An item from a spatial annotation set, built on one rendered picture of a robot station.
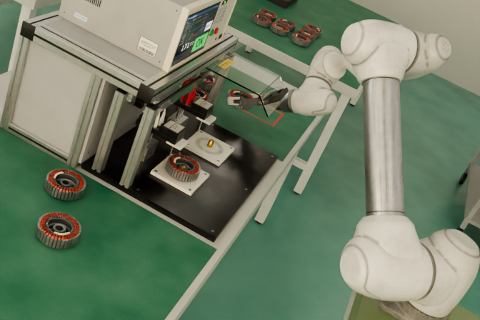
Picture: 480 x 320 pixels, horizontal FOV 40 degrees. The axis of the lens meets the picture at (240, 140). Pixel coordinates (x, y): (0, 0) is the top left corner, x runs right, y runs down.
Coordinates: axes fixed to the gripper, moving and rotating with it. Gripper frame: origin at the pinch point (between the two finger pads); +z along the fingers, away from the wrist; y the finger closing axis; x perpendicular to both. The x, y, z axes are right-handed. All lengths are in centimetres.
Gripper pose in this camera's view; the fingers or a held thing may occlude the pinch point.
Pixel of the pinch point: (241, 98)
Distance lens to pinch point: 259.3
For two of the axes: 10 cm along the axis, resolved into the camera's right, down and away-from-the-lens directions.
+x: -0.5, -9.8, -1.8
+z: -8.0, -0.7, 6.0
